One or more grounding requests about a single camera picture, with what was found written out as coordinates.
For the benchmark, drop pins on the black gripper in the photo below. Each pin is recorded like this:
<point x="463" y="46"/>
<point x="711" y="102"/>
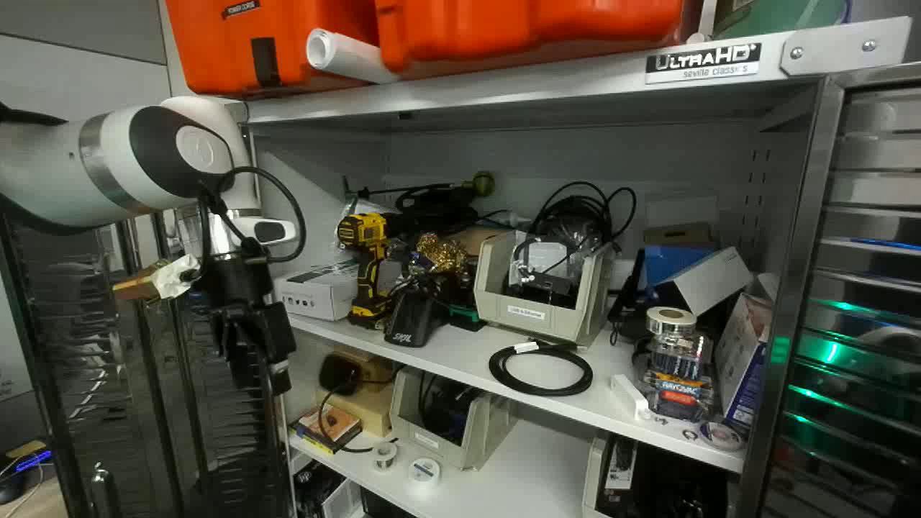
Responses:
<point x="246" y="307"/>

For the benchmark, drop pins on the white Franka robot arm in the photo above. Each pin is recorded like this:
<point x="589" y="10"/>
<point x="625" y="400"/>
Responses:
<point x="59" y="161"/>

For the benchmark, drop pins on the covered metal tray rack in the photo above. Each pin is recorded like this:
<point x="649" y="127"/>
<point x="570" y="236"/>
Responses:
<point x="59" y="383"/>

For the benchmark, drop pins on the small brown cardboard box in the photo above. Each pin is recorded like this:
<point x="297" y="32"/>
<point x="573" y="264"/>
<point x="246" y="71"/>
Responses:
<point x="332" y="426"/>

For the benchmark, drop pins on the white box with green label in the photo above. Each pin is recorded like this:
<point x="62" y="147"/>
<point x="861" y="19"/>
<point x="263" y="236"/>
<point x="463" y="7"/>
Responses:
<point x="317" y="294"/>

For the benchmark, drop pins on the small gray tape roll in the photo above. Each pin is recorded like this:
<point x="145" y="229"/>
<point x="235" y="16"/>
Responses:
<point x="384" y="456"/>

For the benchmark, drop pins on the black battery charger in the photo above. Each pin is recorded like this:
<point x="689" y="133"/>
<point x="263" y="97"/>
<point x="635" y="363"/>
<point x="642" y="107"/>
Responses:
<point x="412" y="320"/>

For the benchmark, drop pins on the metal shelving unit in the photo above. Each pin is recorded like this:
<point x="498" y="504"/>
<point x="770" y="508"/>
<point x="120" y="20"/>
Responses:
<point x="462" y="359"/>

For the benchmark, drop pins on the white rolled tube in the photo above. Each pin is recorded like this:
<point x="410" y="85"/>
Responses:
<point x="340" y="55"/>

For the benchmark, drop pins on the orange tote with black latch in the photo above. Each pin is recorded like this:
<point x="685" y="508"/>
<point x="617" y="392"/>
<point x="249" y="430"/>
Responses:
<point x="210" y="38"/>

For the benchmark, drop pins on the white label roll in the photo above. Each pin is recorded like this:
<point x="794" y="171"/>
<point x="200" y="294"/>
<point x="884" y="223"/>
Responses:
<point x="668" y="320"/>

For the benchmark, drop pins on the clear jar with red label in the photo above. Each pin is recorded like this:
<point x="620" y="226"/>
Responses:
<point x="678" y="374"/>

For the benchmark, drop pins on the orange plastic tote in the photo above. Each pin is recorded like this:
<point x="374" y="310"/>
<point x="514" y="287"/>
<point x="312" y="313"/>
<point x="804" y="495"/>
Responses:
<point x="498" y="30"/>

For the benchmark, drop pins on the white cardboard flap box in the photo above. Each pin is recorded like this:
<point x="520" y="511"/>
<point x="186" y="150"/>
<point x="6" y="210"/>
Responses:
<point x="714" y="279"/>

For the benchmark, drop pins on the printed white blue box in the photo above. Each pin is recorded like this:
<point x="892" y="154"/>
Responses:
<point x="744" y="360"/>

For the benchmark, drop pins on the UltraHD shelf label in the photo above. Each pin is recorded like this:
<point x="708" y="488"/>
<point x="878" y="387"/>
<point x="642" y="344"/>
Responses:
<point x="702" y="62"/>

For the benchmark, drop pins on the pale green container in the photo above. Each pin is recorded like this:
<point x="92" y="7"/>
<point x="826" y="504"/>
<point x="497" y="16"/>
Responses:
<point x="777" y="13"/>

